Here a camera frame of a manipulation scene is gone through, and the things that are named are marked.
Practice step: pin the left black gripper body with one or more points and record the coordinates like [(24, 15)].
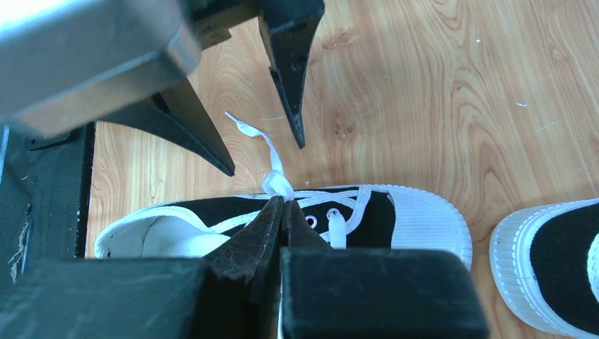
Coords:
[(212, 20)]

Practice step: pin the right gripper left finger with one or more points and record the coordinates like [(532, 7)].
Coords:
[(230, 293)]

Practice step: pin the black white sneaker with laces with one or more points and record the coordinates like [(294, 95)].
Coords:
[(544, 262)]

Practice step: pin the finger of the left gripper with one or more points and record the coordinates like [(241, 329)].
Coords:
[(287, 29), (178, 116)]

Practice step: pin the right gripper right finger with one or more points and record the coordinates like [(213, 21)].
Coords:
[(372, 293)]

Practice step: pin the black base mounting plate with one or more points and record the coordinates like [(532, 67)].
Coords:
[(45, 195)]

